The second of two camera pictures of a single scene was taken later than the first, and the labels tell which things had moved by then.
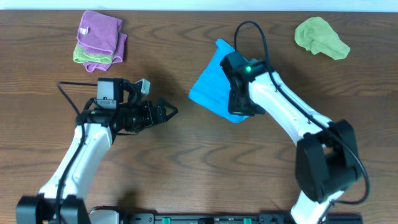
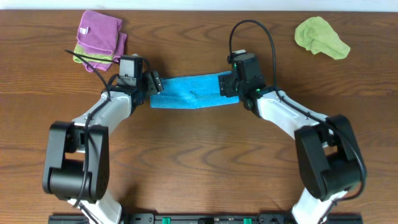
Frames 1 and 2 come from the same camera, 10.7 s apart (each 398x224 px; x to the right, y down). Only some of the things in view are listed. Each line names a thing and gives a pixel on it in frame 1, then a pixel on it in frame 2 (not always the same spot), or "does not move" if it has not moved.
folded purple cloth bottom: x=117 y=57 does not move
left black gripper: x=160 y=116 → x=153 y=82
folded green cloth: x=80 y=56 does not move
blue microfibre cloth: x=212 y=89 → x=193 y=91
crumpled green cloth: x=318 y=36 does not move
